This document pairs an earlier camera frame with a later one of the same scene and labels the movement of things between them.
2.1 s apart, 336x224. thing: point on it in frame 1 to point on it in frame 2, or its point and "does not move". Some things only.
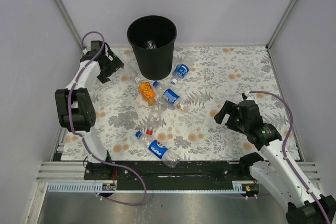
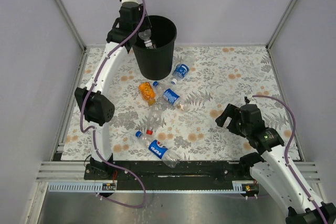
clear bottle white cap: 137,80 to 148,43
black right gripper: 229,108 does not move
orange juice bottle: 147,92 does not move
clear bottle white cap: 151,44 does not move
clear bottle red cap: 155,113 does not move
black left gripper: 115,63 to 140,12
